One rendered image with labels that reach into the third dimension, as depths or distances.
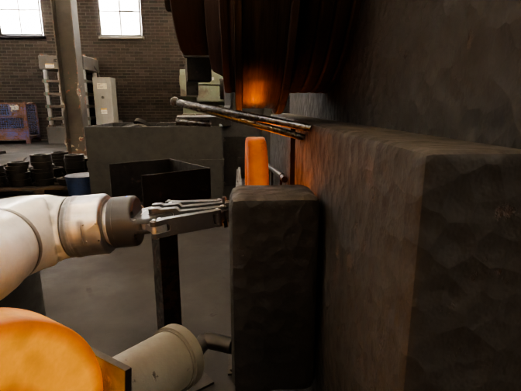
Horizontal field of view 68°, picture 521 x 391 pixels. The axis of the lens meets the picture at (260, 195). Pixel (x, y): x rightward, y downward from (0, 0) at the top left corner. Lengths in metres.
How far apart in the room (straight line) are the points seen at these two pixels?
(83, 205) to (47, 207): 0.05
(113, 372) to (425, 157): 0.25
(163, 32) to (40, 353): 10.78
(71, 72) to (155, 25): 3.86
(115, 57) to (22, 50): 2.30
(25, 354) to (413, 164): 0.24
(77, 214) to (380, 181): 0.43
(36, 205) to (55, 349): 0.35
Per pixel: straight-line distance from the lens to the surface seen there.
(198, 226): 0.55
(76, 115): 7.71
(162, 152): 3.09
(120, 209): 0.58
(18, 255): 0.53
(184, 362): 0.37
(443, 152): 0.22
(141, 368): 0.35
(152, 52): 10.97
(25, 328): 0.27
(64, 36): 7.81
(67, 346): 0.29
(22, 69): 12.01
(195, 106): 0.57
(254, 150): 0.62
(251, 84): 0.56
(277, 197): 0.42
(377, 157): 0.28
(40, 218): 0.59
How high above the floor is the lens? 0.89
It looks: 13 degrees down
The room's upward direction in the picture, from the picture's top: straight up
